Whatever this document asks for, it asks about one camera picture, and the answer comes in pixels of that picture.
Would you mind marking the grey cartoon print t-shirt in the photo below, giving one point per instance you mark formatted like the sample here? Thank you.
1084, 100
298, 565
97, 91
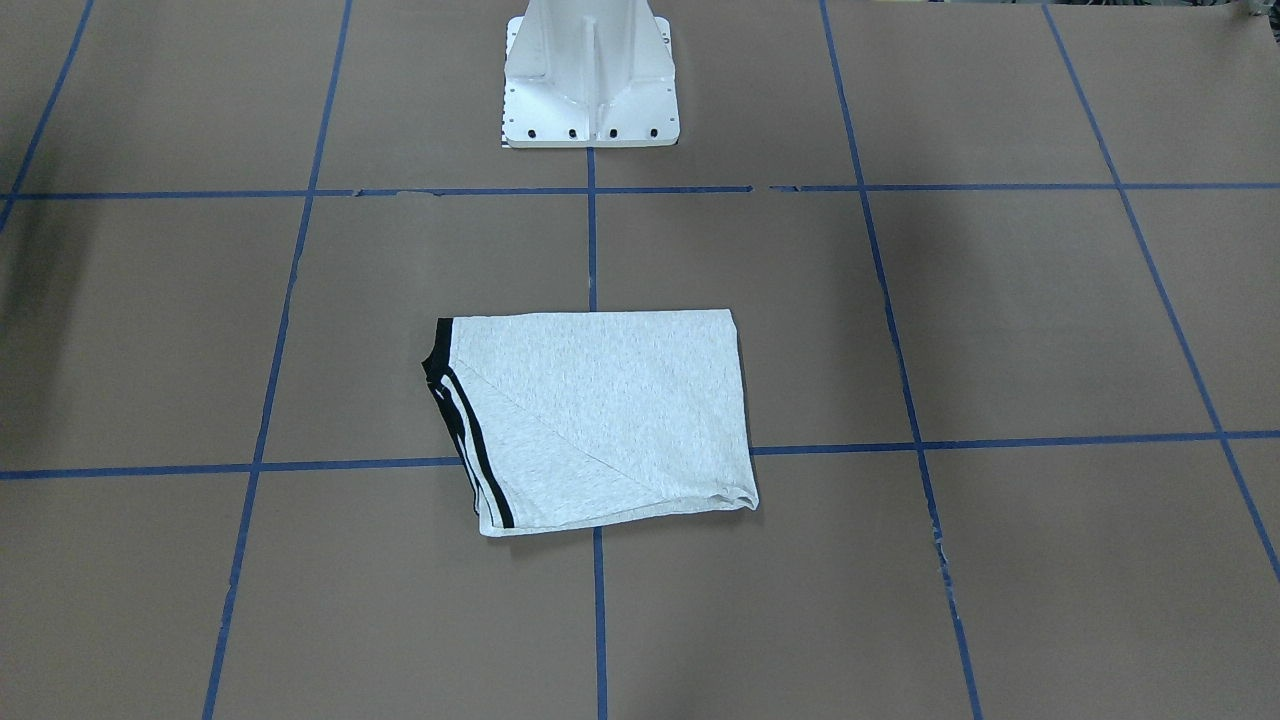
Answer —
567, 421

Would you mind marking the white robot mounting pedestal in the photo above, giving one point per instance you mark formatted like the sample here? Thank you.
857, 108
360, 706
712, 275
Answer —
589, 75

